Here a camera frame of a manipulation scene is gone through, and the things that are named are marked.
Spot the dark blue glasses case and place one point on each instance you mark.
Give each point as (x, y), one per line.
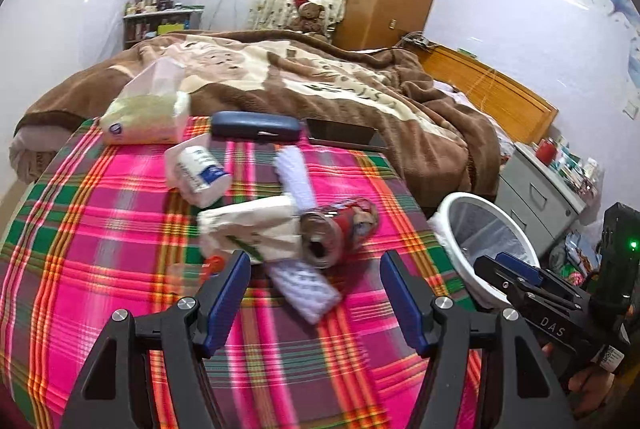
(255, 125)

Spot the white jar with blue label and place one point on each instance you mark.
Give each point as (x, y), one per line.
(200, 169)

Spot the cluttered shelf desk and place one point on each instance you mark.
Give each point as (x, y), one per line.
(160, 26)

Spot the white wall switch plate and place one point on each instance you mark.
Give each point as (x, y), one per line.
(631, 110)

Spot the grey drawer cabinet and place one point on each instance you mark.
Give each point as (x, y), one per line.
(530, 189)

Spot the brown teddy bear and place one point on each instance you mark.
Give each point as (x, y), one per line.
(310, 16)

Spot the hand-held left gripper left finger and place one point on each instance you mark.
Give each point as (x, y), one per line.
(227, 304)

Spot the wooden bed headboard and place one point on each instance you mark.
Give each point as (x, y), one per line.
(500, 94)

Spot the white paper bag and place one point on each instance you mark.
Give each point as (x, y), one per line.
(245, 221)

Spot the white trash bin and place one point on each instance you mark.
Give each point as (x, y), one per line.
(475, 229)

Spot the pink green plaid tablecloth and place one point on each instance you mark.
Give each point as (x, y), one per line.
(125, 234)

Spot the red mug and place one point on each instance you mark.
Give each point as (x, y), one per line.
(546, 151)

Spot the pile of small boxes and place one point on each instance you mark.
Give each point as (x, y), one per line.
(575, 166)

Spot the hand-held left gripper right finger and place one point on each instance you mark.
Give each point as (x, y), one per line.
(405, 304)

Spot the brown beige blanket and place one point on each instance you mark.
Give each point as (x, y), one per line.
(425, 134)

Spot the colourful floor bag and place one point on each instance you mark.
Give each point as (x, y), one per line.
(575, 254)

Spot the person's right hand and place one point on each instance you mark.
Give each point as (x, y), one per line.
(585, 379)

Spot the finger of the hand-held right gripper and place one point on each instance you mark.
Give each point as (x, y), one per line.
(492, 271)
(520, 265)

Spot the soft tissue pack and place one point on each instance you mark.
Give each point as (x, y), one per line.
(145, 119)

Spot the red drink can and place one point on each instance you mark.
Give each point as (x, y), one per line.
(345, 224)

